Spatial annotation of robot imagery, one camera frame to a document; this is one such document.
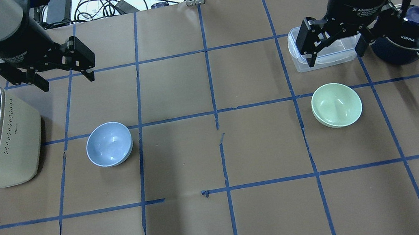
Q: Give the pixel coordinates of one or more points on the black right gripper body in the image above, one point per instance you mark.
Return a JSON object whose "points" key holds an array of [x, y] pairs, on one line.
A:
{"points": [[355, 2]]}

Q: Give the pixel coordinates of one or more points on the blue bowl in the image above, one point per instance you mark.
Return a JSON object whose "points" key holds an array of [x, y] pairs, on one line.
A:
{"points": [[109, 144]]}

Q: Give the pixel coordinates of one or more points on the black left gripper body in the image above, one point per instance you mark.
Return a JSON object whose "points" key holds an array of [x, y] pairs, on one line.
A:
{"points": [[15, 43]]}

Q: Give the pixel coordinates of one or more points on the clear plastic container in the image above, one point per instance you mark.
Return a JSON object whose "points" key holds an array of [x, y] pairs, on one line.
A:
{"points": [[339, 52]]}

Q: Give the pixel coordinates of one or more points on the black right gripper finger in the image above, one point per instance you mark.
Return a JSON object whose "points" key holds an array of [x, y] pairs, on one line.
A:
{"points": [[310, 30], [388, 20]]}

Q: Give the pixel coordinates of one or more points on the green bowl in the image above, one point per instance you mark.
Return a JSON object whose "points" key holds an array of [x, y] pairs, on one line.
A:
{"points": [[336, 105]]}

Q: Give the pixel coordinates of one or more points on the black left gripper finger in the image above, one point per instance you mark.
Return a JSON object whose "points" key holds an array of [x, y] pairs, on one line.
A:
{"points": [[78, 57], [17, 77]]}

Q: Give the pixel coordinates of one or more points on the blue saucepan with glass lid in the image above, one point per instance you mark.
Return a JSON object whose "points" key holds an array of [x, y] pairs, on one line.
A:
{"points": [[402, 46]]}

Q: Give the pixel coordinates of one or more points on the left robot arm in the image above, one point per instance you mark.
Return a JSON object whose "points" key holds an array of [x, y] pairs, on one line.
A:
{"points": [[12, 14]]}

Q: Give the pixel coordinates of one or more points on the black power adapter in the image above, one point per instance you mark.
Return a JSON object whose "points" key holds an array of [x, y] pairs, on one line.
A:
{"points": [[58, 11]]}

